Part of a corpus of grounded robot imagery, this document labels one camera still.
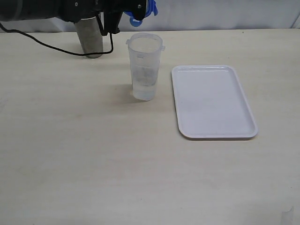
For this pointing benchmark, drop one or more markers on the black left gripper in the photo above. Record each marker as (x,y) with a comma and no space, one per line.
(75,10)

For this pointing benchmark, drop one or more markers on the blue snap-lock lid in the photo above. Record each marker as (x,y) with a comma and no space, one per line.
(140,9)

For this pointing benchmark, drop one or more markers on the stainless steel cup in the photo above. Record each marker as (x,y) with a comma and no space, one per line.
(89,35)

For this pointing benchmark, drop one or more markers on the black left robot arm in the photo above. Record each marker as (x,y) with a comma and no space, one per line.
(19,10)

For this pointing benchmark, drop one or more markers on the clear tall plastic container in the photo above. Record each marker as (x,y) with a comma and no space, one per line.
(144,54)

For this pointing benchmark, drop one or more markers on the white rectangular plastic tray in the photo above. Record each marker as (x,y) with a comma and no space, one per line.
(211,104)

